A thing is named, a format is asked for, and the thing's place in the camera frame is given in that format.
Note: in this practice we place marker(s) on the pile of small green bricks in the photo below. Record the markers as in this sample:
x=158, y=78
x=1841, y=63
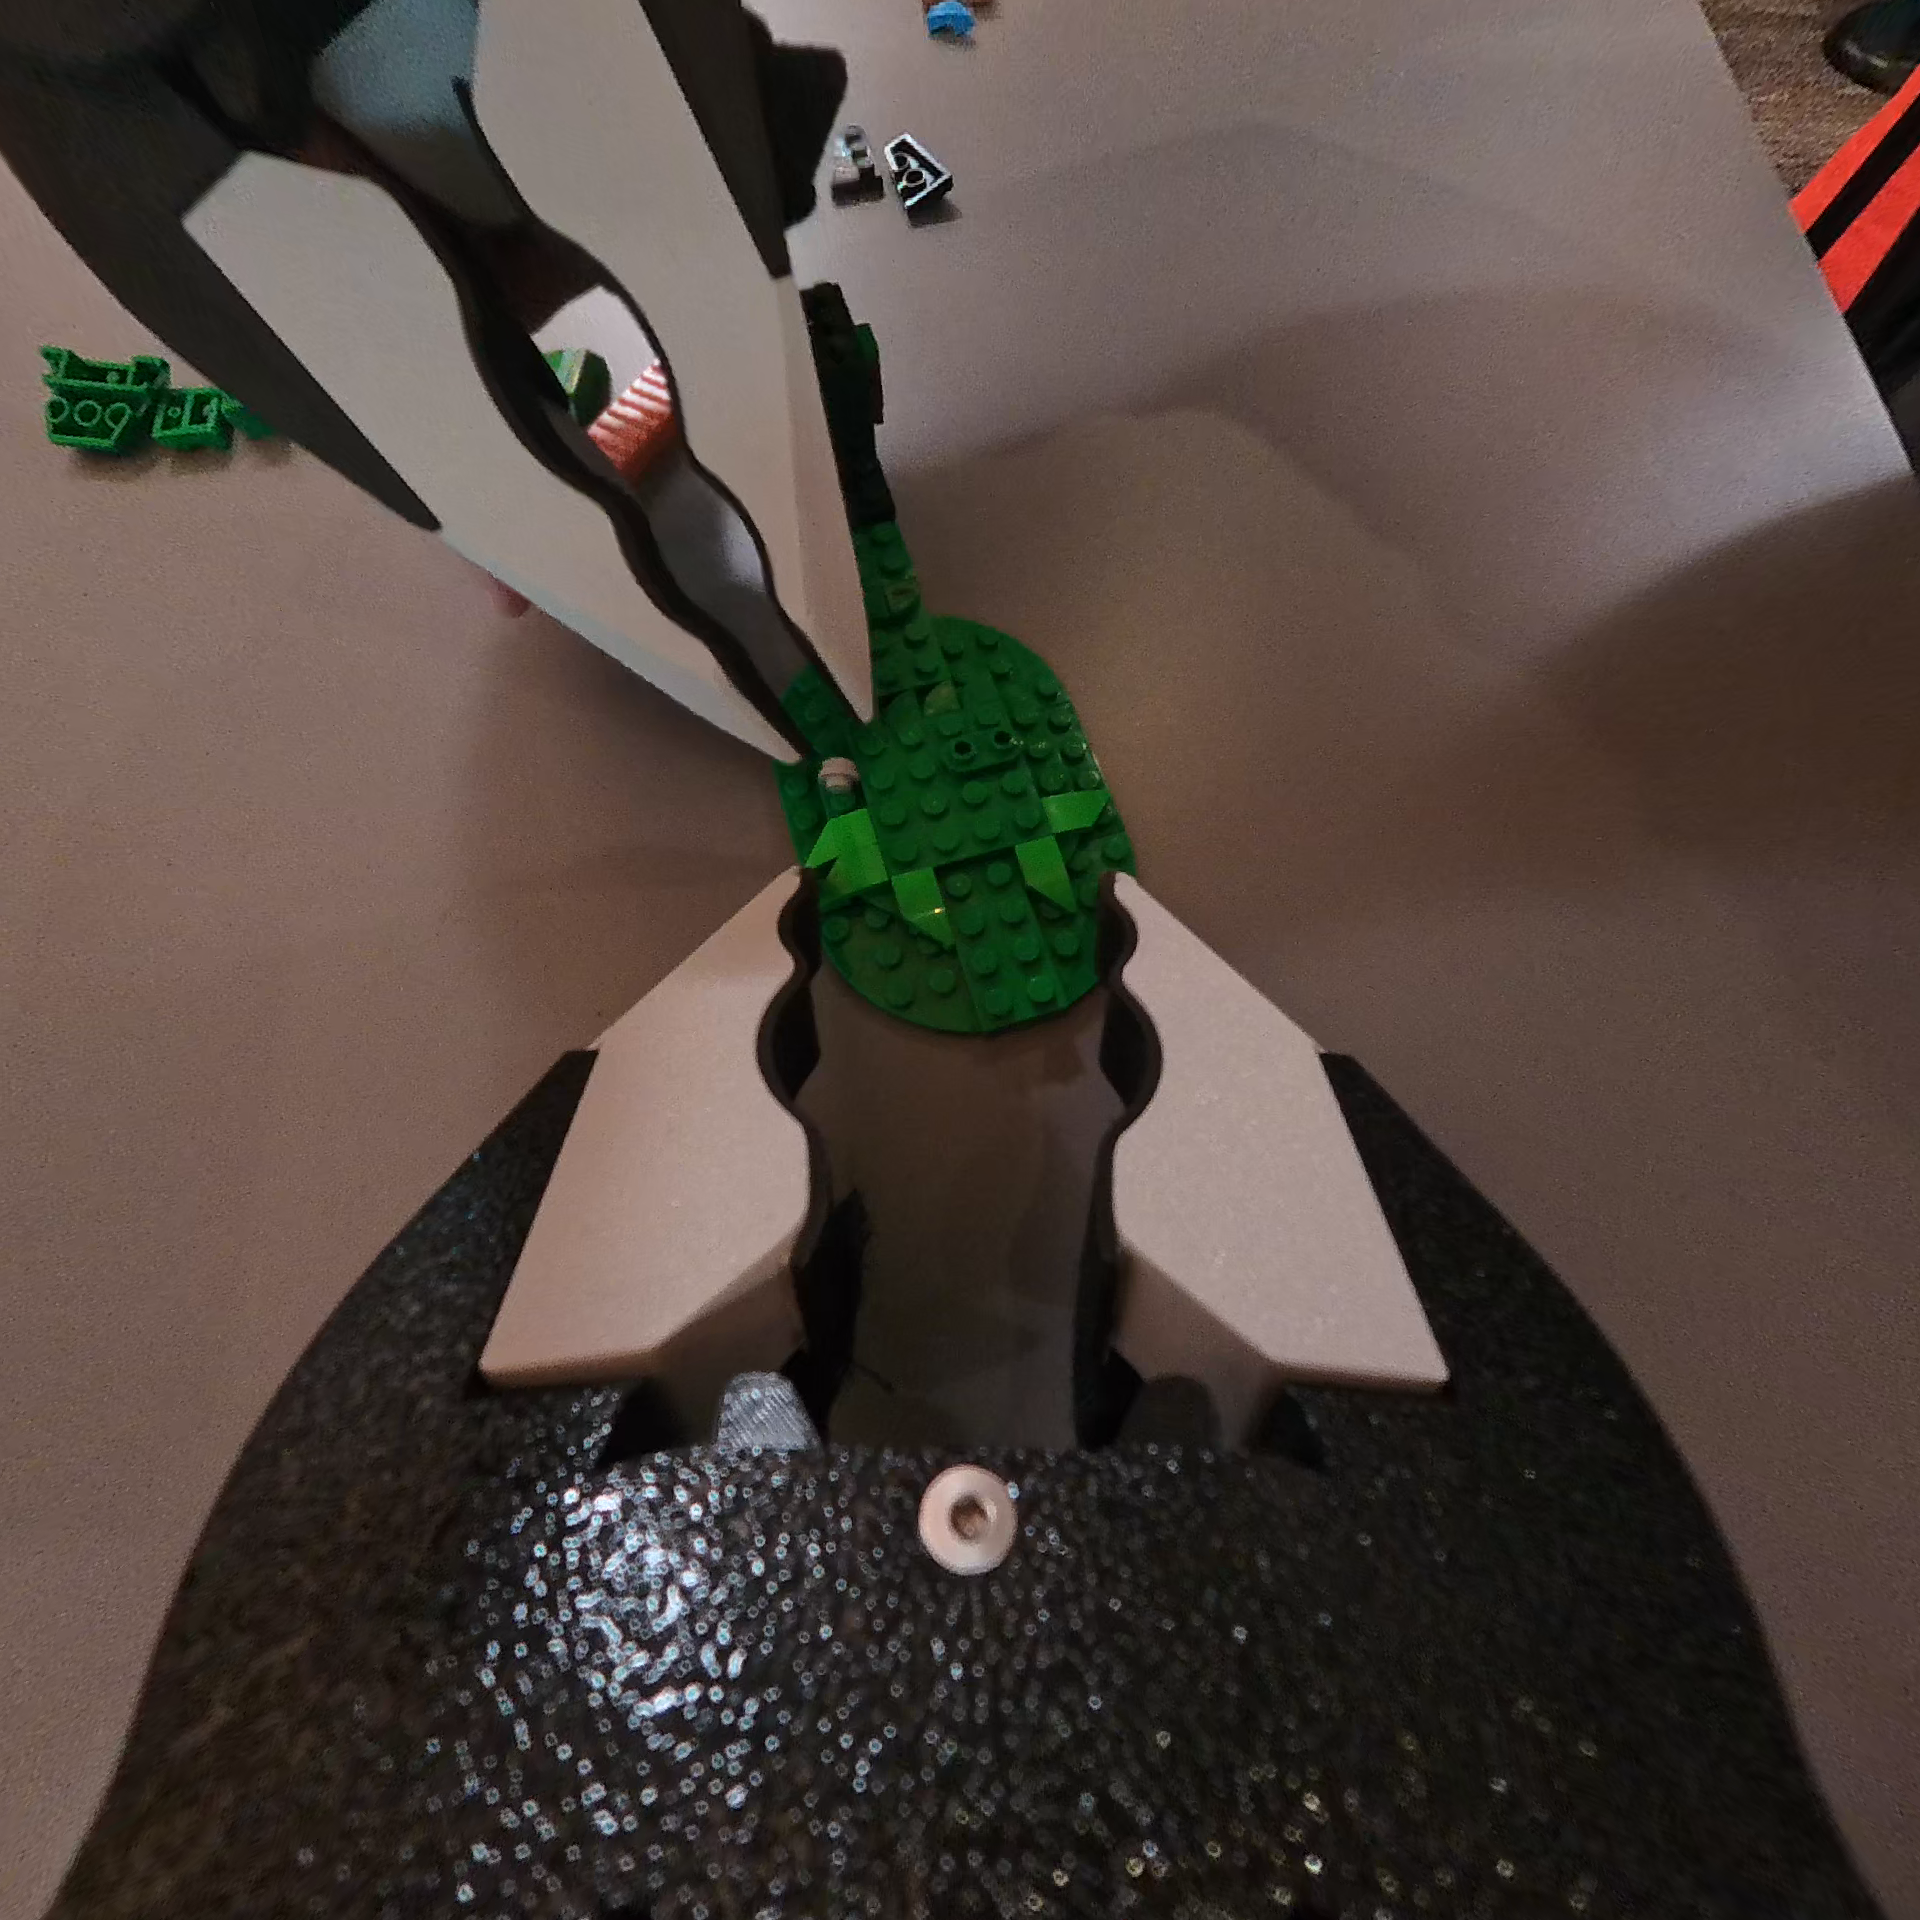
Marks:
x=104, y=403

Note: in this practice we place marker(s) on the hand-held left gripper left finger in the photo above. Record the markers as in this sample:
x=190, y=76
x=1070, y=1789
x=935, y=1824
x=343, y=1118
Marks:
x=661, y=1198

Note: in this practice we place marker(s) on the green wedge brick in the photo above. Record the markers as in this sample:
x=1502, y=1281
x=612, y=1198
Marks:
x=574, y=381

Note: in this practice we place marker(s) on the green brick model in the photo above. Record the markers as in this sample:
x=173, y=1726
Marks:
x=976, y=811

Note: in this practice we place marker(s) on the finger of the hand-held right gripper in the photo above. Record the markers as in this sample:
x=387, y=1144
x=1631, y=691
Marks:
x=375, y=377
x=661, y=198

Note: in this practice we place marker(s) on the blue slope brick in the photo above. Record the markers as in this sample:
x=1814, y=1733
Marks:
x=948, y=14

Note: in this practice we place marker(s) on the grey desk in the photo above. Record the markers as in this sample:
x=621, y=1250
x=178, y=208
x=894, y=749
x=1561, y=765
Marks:
x=1429, y=749

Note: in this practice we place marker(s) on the orange brick separator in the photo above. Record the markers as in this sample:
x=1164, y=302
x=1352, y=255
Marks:
x=638, y=426

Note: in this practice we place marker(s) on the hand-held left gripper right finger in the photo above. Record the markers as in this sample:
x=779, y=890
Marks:
x=1261, y=1198

